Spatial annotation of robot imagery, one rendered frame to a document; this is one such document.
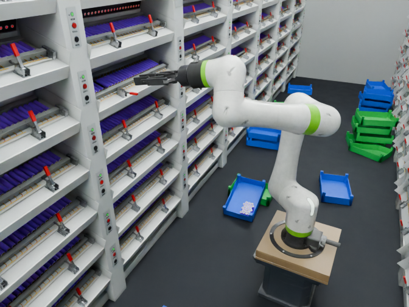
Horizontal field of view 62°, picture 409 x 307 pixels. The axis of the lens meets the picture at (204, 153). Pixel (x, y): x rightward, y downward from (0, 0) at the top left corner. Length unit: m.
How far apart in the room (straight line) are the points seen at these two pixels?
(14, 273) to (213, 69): 0.93
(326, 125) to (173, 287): 1.12
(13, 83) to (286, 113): 0.85
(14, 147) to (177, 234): 1.27
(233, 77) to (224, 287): 1.15
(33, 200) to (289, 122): 0.91
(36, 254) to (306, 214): 1.06
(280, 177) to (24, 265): 1.08
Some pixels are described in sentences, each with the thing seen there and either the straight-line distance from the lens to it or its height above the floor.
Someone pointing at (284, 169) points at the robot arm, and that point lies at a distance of 1.59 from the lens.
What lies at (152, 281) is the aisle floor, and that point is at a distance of 1.94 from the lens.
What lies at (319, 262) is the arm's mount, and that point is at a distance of 1.62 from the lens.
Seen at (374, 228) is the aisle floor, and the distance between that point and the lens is 2.45.
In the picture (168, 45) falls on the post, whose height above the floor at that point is 1.10.
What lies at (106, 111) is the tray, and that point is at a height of 0.95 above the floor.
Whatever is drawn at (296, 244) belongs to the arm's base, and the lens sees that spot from 1.64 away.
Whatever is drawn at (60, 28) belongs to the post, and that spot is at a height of 1.28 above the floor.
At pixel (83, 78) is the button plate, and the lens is 1.28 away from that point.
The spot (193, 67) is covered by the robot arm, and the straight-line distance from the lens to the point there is 1.18.
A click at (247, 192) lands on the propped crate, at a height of 0.07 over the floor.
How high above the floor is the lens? 1.46
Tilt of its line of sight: 29 degrees down
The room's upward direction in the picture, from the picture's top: straight up
